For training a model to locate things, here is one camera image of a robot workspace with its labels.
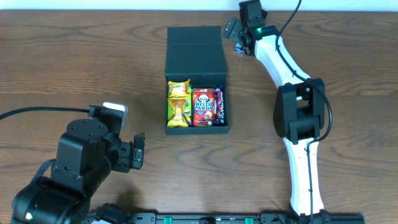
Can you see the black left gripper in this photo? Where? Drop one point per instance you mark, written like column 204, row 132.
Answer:
column 137, row 154

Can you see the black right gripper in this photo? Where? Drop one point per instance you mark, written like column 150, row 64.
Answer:
column 234, row 32

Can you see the small blue candy box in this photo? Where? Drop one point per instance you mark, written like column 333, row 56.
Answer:
column 238, row 49

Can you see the black gift box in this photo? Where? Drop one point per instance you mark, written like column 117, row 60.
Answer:
column 196, row 54

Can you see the yellow orange snack pouch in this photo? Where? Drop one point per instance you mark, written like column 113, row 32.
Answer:
column 177, row 119

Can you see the small yellow snack packet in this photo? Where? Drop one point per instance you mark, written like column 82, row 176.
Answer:
column 178, row 89

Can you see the dark blue chocolate bar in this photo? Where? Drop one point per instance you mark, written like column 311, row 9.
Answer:
column 219, row 105

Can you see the red Hello Panda box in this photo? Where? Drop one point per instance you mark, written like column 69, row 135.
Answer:
column 203, row 107

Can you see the green Pretz snack box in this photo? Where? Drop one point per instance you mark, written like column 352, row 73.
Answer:
column 188, row 107

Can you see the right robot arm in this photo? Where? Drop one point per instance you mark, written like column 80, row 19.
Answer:
column 299, row 110

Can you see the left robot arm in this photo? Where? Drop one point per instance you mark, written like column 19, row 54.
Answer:
column 62, row 188

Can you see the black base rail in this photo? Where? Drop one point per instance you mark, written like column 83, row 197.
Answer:
column 263, row 218

